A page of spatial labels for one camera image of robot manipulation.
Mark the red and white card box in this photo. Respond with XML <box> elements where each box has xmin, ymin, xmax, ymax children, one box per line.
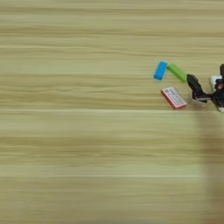
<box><xmin>160</xmin><ymin>86</ymin><xmax>188</xmax><ymax>111</ymax></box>

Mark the white remote control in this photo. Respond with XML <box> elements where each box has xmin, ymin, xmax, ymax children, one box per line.
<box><xmin>209</xmin><ymin>74</ymin><xmax>223</xmax><ymax>90</ymax></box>

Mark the blue rectangular block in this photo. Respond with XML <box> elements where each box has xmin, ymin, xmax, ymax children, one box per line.
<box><xmin>153</xmin><ymin>60</ymin><xmax>169</xmax><ymax>81</ymax></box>

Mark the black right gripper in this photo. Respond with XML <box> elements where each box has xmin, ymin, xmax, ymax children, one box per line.
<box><xmin>186</xmin><ymin>73</ymin><xmax>224</xmax><ymax>113</ymax></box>

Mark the green rectangular block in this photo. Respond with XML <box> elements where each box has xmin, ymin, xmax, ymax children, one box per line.
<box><xmin>166</xmin><ymin>63</ymin><xmax>188</xmax><ymax>84</ymax></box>

